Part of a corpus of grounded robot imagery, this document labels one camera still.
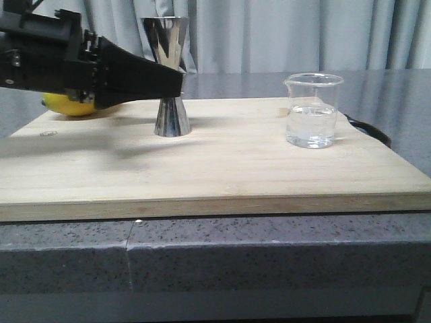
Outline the grey curtain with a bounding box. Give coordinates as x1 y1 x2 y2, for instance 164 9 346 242
36 0 430 73

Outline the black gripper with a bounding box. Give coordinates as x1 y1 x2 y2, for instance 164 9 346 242
1 8 183 110

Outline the black cutting board handle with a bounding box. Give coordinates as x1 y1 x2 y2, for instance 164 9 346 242
344 114 391 148

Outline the silver metal jigger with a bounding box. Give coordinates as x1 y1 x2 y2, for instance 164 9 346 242
141 16 191 137

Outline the yellow lemon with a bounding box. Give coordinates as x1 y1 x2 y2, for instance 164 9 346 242
41 92 119 117

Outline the light wooden cutting board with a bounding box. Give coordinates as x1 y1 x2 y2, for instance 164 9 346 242
1 98 430 221

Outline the clear glass beaker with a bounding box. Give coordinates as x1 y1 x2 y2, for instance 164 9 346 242
284 73 343 149

